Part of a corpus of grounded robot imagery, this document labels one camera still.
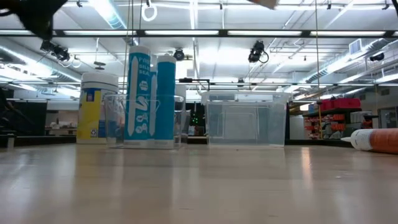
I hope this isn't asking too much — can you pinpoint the Lysol wipes canister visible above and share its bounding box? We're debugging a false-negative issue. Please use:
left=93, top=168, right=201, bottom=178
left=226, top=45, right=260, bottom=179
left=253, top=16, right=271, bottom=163
left=76, top=72, right=119, bottom=145

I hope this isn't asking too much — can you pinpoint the blue silicone tube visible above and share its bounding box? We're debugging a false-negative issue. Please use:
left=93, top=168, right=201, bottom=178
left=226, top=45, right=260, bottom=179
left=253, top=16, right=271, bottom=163
left=124, top=45, right=152, bottom=147
left=154, top=55, right=177, bottom=147

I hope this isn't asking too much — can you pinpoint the black round spotlight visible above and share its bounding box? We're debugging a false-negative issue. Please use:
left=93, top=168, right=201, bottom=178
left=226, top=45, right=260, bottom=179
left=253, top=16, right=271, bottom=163
left=173, top=48, right=186, bottom=62

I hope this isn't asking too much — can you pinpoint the clear shallow plastic tray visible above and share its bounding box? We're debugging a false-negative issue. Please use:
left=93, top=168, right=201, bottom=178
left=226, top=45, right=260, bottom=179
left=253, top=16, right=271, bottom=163
left=104, top=94, right=187, bottom=149

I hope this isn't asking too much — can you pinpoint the clear deep plastic bin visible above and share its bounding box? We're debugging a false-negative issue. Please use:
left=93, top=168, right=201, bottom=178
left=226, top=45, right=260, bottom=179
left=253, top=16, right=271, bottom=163
left=200, top=90, right=292, bottom=147

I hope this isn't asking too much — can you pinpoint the shelf with red bins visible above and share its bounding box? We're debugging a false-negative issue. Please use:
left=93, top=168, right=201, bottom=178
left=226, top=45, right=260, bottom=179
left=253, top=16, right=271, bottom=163
left=303, top=98, right=363, bottom=140

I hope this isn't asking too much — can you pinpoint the white air vent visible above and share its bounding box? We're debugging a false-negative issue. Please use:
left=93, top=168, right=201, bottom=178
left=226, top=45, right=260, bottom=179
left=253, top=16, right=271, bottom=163
left=348, top=38, right=363, bottom=56

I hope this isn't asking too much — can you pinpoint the white cable ring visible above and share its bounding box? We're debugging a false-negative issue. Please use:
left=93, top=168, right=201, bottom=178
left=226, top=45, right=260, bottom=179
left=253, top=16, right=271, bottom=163
left=141, top=2, right=158, bottom=22

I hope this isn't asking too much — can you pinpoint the black overhead camera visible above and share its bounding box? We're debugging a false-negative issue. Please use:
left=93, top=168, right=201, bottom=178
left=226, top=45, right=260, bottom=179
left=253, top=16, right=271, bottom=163
left=248, top=39, right=270, bottom=64

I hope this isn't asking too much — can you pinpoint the yellow hanging cord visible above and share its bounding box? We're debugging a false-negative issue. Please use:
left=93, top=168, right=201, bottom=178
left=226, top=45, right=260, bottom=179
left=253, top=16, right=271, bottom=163
left=313, top=0, right=323, bottom=140

